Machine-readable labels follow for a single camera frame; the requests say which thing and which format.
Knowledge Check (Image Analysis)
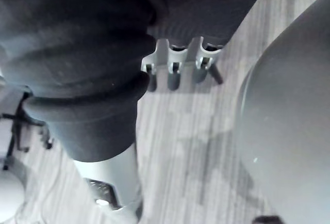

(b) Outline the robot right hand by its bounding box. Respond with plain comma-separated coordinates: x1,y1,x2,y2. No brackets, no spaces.
0,0,274,224

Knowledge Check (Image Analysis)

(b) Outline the dark robot foot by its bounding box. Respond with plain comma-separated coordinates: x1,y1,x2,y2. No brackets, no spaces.
253,215,285,224

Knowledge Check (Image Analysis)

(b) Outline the black wheeled chair base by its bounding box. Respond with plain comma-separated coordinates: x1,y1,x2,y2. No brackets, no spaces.
0,91,55,171

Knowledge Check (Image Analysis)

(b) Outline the white round object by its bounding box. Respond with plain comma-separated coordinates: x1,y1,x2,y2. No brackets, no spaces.
0,156,29,219

